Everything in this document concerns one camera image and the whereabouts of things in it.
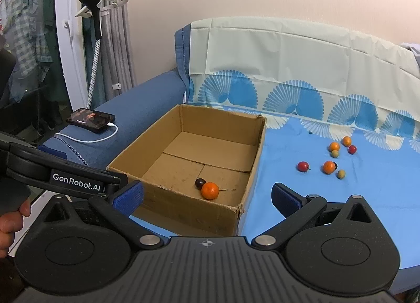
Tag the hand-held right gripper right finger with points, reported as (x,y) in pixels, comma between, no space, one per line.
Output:
(284,198)

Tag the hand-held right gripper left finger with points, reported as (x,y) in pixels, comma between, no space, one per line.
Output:
(128,198)

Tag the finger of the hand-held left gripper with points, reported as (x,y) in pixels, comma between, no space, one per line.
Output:
(52,152)

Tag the orange tangerine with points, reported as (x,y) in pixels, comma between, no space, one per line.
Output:
(334,147)
(328,167)
(346,141)
(210,190)

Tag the brown cardboard box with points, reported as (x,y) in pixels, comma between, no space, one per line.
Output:
(183,158)

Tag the person's left hand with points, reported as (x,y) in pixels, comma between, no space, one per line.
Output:
(8,227)

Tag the black smartphone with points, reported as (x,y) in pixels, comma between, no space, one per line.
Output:
(90,120)

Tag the small green fruit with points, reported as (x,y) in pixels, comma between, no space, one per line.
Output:
(341,174)
(335,154)

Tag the small red cherry tomato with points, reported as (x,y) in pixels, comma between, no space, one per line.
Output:
(352,149)

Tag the white curtain clip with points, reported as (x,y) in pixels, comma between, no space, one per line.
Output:
(116,86)

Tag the blue sofa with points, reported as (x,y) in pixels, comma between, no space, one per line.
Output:
(141,102)

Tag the plaid shirt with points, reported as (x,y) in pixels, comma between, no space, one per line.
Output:
(26,27)

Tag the blue and cream printed tablecloth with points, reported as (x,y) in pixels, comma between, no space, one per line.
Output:
(295,60)

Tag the grey cloth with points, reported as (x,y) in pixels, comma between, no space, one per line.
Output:
(413,60)

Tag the white door frame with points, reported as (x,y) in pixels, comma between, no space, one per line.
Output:
(70,43)

